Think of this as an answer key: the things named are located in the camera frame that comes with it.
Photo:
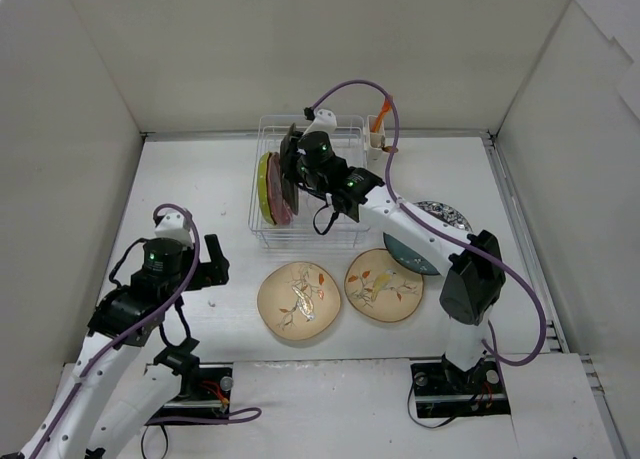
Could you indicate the wooden spoon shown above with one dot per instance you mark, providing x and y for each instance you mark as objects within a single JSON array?
[{"x": 390, "y": 150}]

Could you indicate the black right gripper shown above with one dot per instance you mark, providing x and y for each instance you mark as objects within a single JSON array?
[{"x": 290, "y": 157}]

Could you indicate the white cutlery holder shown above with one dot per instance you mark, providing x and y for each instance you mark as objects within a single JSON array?
[{"x": 375, "y": 138}]

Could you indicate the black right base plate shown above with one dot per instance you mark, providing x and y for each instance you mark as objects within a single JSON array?
[{"x": 434, "y": 397}]

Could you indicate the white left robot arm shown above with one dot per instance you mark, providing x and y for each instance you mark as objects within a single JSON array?
[{"x": 80, "y": 424}]

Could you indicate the green polka dot plate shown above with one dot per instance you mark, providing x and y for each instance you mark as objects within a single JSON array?
[{"x": 262, "y": 188}]

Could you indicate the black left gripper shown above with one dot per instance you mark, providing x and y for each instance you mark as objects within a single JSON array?
[{"x": 201, "y": 275}]

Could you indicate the white wire dish rack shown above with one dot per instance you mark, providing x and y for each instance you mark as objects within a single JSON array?
[{"x": 348, "y": 142}]

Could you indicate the pink polka dot plate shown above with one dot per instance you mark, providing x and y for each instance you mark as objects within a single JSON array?
[{"x": 279, "y": 212}]

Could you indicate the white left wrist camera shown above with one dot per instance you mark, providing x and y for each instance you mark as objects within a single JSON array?
[{"x": 173, "y": 225}]

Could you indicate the beige bird plate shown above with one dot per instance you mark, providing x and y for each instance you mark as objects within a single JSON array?
[
  {"x": 298, "y": 301},
  {"x": 381, "y": 289}
]

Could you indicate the dark teal plate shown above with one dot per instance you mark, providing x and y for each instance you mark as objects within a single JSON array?
[{"x": 408, "y": 258}]

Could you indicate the black white patterned plate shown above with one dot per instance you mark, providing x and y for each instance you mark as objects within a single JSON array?
[{"x": 445, "y": 213}]

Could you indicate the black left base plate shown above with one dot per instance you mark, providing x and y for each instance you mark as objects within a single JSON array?
[{"x": 209, "y": 398}]

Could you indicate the orange plastic fork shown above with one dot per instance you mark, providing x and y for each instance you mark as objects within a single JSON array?
[{"x": 385, "y": 109}]

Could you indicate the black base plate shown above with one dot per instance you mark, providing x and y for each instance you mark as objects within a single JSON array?
[
  {"x": 209, "y": 398},
  {"x": 434, "y": 397}
]

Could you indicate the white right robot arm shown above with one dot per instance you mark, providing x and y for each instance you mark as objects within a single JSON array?
[{"x": 473, "y": 281}]

